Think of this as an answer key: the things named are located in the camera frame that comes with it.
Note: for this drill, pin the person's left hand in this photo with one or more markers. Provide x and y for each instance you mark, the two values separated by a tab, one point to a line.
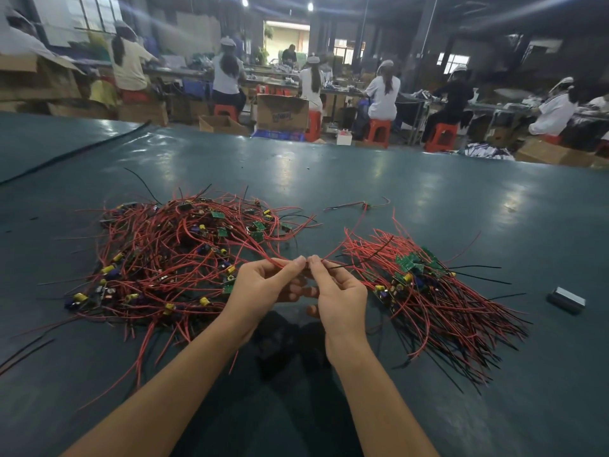
255	295

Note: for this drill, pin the person's right hand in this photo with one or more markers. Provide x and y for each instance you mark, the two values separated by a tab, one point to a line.
341	304

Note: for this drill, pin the person's left forearm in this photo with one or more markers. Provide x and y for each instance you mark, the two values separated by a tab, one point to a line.
152	404

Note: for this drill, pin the person's right forearm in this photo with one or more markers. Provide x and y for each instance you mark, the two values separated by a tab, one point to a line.
381	409

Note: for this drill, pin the blue plastic crate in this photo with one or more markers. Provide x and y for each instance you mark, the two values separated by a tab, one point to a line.
279	135

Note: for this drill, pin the dark green table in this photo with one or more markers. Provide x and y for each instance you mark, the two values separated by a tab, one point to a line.
495	214

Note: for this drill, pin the heap of black white items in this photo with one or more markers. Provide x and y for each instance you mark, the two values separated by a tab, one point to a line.
488	151

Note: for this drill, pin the small black grey block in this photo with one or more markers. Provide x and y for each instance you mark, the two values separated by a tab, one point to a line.
565	300

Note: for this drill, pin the yellow sack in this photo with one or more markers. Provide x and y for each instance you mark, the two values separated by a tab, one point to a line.
103	93

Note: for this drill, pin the large open cardboard box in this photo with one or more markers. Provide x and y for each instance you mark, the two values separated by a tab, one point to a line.
38	78

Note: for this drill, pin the grid window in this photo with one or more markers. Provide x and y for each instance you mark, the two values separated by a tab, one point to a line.
95	12

